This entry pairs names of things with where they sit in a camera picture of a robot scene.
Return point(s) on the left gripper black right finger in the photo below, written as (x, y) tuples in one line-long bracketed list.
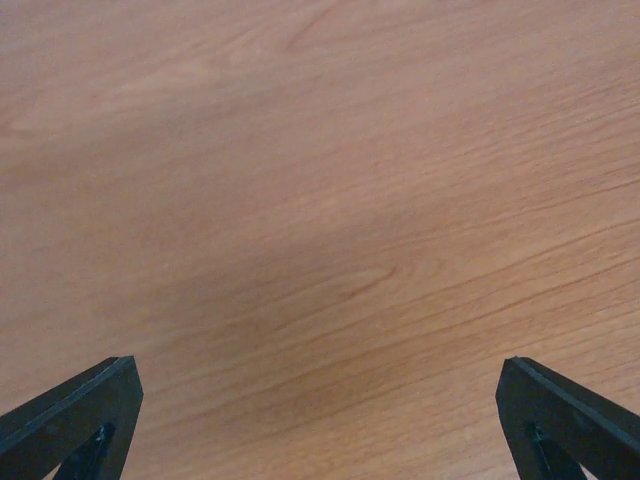
[(557, 429)]

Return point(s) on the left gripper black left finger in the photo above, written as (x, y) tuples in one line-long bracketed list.
[(80, 429)]

